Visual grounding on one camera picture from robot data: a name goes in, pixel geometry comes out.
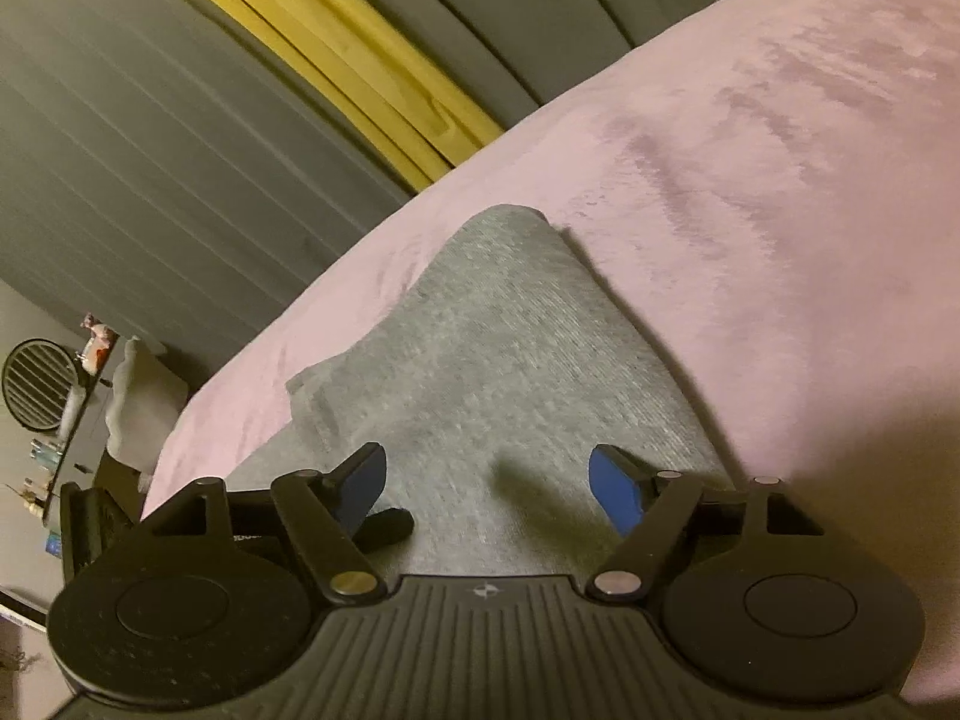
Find small red figurine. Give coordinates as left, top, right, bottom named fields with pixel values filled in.
left=78, top=314, right=119, bottom=376

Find grey pleated curtain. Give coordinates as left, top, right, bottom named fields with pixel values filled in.
left=2, top=0, right=711, bottom=380

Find pink fleece blanket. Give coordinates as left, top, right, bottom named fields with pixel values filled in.
left=148, top=0, right=958, bottom=706

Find grey sweat pants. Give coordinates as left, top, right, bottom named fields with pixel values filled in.
left=228, top=206, right=731, bottom=577

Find yellow curtain strip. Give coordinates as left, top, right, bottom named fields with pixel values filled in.
left=208, top=0, right=503, bottom=190

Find dark shelf with bottles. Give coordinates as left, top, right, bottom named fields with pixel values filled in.
left=18, top=344, right=112, bottom=556

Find white cloth on chair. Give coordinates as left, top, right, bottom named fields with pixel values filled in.
left=104, top=338, right=189, bottom=476

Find round black fan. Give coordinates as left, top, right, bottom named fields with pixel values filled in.
left=2, top=338, right=82, bottom=433

